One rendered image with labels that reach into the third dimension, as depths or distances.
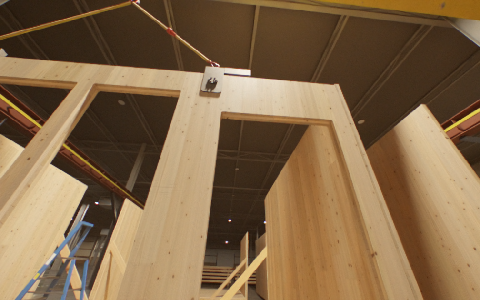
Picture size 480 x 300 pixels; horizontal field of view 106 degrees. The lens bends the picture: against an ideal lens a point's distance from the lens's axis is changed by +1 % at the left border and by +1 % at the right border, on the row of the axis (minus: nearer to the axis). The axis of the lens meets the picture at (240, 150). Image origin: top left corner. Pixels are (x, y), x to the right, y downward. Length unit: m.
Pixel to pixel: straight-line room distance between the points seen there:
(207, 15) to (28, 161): 9.37
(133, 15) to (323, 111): 10.52
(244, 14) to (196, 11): 2.15
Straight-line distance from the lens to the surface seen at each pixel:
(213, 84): 1.83
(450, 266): 2.81
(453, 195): 2.67
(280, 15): 10.28
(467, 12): 6.77
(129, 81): 2.04
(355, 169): 1.59
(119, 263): 6.26
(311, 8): 9.41
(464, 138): 9.32
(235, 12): 10.15
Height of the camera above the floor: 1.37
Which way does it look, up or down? 33 degrees up
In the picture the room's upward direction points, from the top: 2 degrees clockwise
